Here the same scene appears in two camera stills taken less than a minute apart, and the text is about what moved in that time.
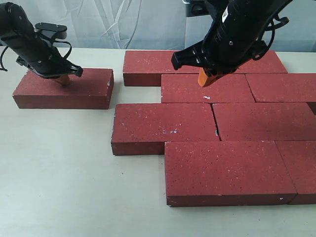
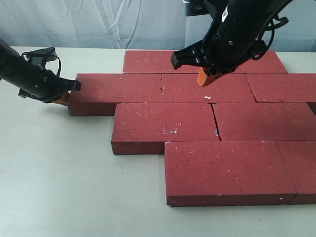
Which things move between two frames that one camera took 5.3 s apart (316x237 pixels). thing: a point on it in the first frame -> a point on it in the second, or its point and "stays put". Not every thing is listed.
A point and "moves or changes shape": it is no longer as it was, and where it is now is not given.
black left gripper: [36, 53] -> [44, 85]
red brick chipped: [143, 129] stays put
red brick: [91, 90] moves or changes shape
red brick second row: [283, 87] stays put
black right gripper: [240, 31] stays put
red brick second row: [225, 88] stays put
